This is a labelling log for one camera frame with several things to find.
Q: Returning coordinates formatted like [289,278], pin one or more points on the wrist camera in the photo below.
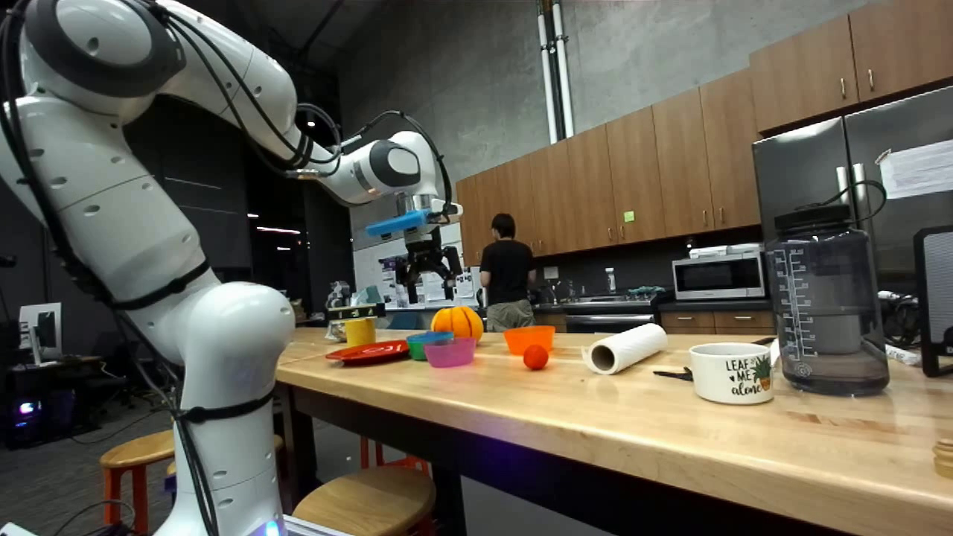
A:
[396,222]

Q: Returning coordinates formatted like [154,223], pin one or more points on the small white bottle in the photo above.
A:
[610,281]

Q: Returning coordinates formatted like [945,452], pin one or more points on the orange plastic bowl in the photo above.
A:
[528,339]

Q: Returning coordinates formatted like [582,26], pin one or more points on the wooden stool with orange legs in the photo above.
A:
[365,499]
[138,454]

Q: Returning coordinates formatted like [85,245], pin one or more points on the monitor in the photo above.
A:
[41,331]

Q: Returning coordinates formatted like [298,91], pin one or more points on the dishwasher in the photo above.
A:
[607,323]

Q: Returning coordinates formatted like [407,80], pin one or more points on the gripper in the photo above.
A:
[424,246]

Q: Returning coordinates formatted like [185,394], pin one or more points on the stainless steel refrigerator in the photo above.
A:
[804,171]

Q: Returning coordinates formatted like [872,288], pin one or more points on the yellow cup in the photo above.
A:
[360,332]

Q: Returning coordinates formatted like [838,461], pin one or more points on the pink plastic bowl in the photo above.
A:
[450,353]

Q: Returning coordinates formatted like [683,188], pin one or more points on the red strawberry plush toy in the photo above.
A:
[535,358]

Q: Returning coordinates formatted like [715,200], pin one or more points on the white pipes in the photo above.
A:
[557,67]

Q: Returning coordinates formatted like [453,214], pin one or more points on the paper sheet on refrigerator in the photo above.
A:
[919,170]

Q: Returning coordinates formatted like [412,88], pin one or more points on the paper towel roll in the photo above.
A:
[629,347]

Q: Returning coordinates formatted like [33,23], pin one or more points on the whiteboard with posters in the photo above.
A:
[372,268]

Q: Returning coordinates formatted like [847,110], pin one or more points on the white printed mug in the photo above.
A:
[733,376]

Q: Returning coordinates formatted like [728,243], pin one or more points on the red plate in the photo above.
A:
[365,353]

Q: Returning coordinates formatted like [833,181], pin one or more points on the teal plastic bowl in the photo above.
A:
[418,346]

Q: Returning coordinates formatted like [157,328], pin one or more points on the microwave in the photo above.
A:
[718,277]

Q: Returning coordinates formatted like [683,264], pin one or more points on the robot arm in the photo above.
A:
[112,208]

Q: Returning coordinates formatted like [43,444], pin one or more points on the computer tower with lights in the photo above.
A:
[33,413]

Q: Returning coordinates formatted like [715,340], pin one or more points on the orange pumpkin plush toy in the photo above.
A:
[458,323]

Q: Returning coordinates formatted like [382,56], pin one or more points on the person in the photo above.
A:
[508,275]

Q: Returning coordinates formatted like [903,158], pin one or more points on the large clear water bottle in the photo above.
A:
[826,313]

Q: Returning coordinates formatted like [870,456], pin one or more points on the wooden base drawers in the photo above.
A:
[715,321]

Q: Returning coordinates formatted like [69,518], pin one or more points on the row of wooden wall cabinets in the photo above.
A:
[655,164]

